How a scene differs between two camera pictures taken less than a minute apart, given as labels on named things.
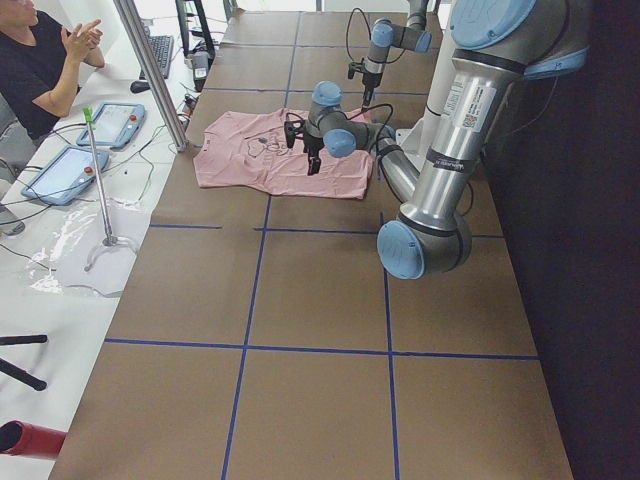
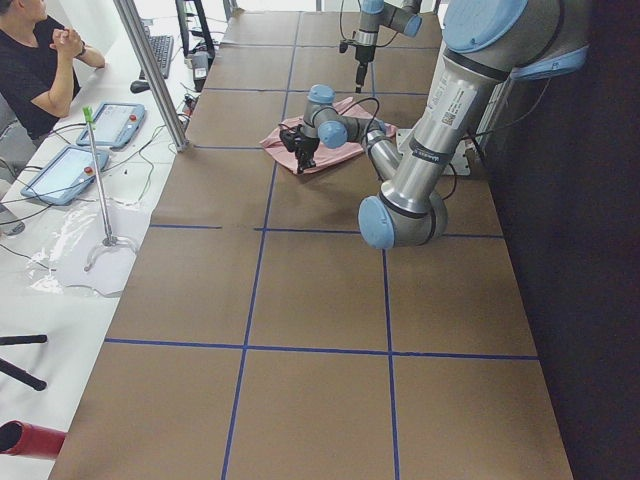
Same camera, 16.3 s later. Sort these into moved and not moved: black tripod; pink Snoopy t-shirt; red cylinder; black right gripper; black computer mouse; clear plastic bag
Moved: pink Snoopy t-shirt; black right gripper
Not moved: black tripod; clear plastic bag; red cylinder; black computer mouse
